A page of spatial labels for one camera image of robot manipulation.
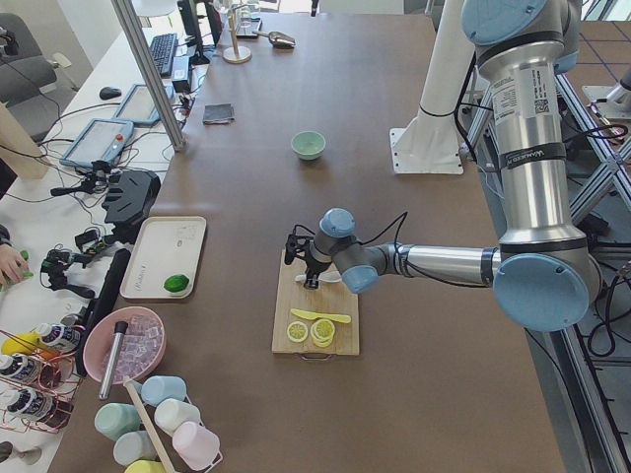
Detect green lime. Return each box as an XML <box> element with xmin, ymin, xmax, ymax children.
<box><xmin>163</xmin><ymin>274</ymin><xmax>190</xmax><ymax>294</ymax></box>

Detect wooden stand with base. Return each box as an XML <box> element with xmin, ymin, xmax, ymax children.
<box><xmin>221</xmin><ymin>1</ymin><xmax>251</xmax><ymax>64</ymax></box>

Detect near teach pendant tablet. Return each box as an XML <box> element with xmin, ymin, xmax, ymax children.
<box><xmin>59</xmin><ymin>118</ymin><xmax>134</xmax><ymax>169</ymax></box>

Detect white cup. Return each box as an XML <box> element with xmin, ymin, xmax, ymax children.
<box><xmin>154</xmin><ymin>398</ymin><xmax>201</xmax><ymax>437</ymax></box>

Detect black computer mouse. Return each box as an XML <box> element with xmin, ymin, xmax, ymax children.
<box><xmin>99</xmin><ymin>87</ymin><xmax>121</xmax><ymax>101</ymax></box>

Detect white ceramic spoon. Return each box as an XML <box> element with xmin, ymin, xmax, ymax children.
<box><xmin>294</xmin><ymin>271</ymin><xmax>341</xmax><ymax>283</ymax></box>

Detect light blue cup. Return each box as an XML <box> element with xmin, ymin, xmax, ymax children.
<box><xmin>141</xmin><ymin>375</ymin><xmax>187</xmax><ymax>407</ymax></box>

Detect yellow plastic knife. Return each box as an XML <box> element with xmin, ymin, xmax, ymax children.
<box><xmin>290</xmin><ymin>308</ymin><xmax>352</xmax><ymax>324</ymax></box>

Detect mint green cup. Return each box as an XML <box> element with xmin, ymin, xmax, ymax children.
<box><xmin>94</xmin><ymin>403</ymin><xmax>141</xmax><ymax>441</ymax></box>

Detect lower labelled bottle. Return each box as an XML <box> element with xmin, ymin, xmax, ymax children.
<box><xmin>1</xmin><ymin>388</ymin><xmax>55</xmax><ymax>422</ymax></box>

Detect labelled bottle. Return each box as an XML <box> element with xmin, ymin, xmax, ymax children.
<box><xmin>1</xmin><ymin>388</ymin><xmax>55</xmax><ymax>422</ymax></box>
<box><xmin>35</xmin><ymin>323</ymin><xmax>81</xmax><ymax>354</ymax></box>
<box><xmin>1</xmin><ymin>354</ymin><xmax>43</xmax><ymax>384</ymax></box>

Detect stacked lemon slices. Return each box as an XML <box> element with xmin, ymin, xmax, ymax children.
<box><xmin>311</xmin><ymin>319</ymin><xmax>336</xmax><ymax>348</ymax></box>

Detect grey folded cloth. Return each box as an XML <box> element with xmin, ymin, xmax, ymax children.
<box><xmin>202</xmin><ymin>103</ymin><xmax>235</xmax><ymax>125</ymax></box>

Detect metal scoop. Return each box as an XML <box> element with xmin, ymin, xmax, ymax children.
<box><xmin>254</xmin><ymin>31</ymin><xmax>296</xmax><ymax>49</ymax></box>

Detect light green bowl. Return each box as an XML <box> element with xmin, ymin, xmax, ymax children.
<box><xmin>291</xmin><ymin>131</ymin><xmax>326</xmax><ymax>161</ymax></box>

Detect pink bowl with ice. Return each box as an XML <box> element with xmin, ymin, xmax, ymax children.
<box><xmin>83</xmin><ymin>306</ymin><xmax>167</xmax><ymax>384</ymax></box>

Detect aluminium frame post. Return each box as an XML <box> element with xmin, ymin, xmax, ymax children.
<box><xmin>111</xmin><ymin>0</ymin><xmax>186</xmax><ymax>152</ymax></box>

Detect person's hand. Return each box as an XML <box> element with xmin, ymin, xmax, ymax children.
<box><xmin>0</xmin><ymin>244</ymin><xmax>30</xmax><ymax>288</ymax></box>

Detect teach pendant tablet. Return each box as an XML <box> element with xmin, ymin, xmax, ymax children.
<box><xmin>59</xmin><ymin>118</ymin><xmax>134</xmax><ymax>169</ymax></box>
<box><xmin>112</xmin><ymin>84</ymin><xmax>160</xmax><ymax>127</ymax></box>

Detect yellow cup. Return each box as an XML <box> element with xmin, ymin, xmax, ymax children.
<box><xmin>124</xmin><ymin>459</ymin><xmax>166</xmax><ymax>473</ymax></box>

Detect middle labelled bottle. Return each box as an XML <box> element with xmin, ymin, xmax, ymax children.
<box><xmin>1</xmin><ymin>354</ymin><xmax>43</xmax><ymax>384</ymax></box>

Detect black keyboard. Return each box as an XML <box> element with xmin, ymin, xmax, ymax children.
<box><xmin>149</xmin><ymin>33</ymin><xmax>178</xmax><ymax>77</ymax></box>

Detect upper labelled bottle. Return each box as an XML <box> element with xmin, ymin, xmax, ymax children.
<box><xmin>35</xmin><ymin>323</ymin><xmax>81</xmax><ymax>354</ymax></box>

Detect black long bar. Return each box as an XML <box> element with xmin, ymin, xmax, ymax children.
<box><xmin>75</xmin><ymin>248</ymin><xmax>131</xmax><ymax>377</ymax></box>

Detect wooden stick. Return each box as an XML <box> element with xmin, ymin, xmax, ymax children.
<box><xmin>123</xmin><ymin>376</ymin><xmax>176</xmax><ymax>473</ymax></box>

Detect cream tray with bear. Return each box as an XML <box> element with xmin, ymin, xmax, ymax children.
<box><xmin>119</xmin><ymin>216</ymin><xmax>207</xmax><ymax>300</ymax></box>

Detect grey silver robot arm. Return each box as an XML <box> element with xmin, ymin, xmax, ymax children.
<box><xmin>302</xmin><ymin>1</ymin><xmax>601</xmax><ymax>332</ymax></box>

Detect copper wire bottle rack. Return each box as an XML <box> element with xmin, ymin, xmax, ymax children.
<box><xmin>1</xmin><ymin>330</ymin><xmax>81</xmax><ymax>434</ymax></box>

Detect far teach pendant tablet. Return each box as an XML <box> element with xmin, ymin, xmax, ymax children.
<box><xmin>112</xmin><ymin>84</ymin><xmax>160</xmax><ymax>127</ymax></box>

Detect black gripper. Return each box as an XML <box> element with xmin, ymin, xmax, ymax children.
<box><xmin>304</xmin><ymin>249</ymin><xmax>329</xmax><ymax>289</ymax></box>

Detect pale teal cup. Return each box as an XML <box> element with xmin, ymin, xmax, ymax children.
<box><xmin>113</xmin><ymin>431</ymin><xmax>157</xmax><ymax>466</ymax></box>

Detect bamboo cutting board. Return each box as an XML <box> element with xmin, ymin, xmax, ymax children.
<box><xmin>271</xmin><ymin>259</ymin><xmax>360</xmax><ymax>356</ymax></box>

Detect pink cup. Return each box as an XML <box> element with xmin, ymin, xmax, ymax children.
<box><xmin>172</xmin><ymin>421</ymin><xmax>223</xmax><ymax>471</ymax></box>

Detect single lemon slice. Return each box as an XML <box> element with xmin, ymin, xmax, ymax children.
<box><xmin>286</xmin><ymin>321</ymin><xmax>310</xmax><ymax>343</ymax></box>

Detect black monitor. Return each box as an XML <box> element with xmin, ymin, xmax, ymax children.
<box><xmin>176</xmin><ymin>0</ymin><xmax>210</xmax><ymax>66</ymax></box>

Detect yellow lemon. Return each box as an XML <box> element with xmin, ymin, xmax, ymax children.
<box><xmin>1</xmin><ymin>332</ymin><xmax>40</xmax><ymax>355</ymax></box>

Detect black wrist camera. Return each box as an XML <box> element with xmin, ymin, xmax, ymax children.
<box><xmin>284</xmin><ymin>224</ymin><xmax>315</xmax><ymax>265</ymax></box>

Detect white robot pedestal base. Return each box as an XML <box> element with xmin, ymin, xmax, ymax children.
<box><xmin>389</xmin><ymin>0</ymin><xmax>474</xmax><ymax>174</ymax></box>

